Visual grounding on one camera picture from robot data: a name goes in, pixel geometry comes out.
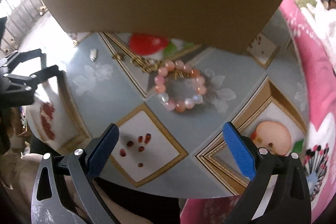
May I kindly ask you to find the pink floral blanket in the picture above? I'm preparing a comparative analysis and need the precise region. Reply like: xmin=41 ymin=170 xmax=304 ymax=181
xmin=181 ymin=0 xmax=335 ymax=223

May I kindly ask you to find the small silver pendant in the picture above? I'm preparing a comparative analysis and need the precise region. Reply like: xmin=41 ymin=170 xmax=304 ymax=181
xmin=89 ymin=49 xmax=98 ymax=62

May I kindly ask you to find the fruit-pattern bed sheet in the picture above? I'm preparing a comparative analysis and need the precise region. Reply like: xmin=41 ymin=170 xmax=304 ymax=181
xmin=22 ymin=11 xmax=308 ymax=198

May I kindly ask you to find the gold chain necklace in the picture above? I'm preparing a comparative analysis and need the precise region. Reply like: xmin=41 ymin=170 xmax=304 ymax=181
xmin=111 ymin=52 xmax=169 ymax=74

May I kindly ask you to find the pink bead bracelet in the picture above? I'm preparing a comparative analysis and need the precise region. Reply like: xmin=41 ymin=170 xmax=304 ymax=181
xmin=154 ymin=60 xmax=207 ymax=113

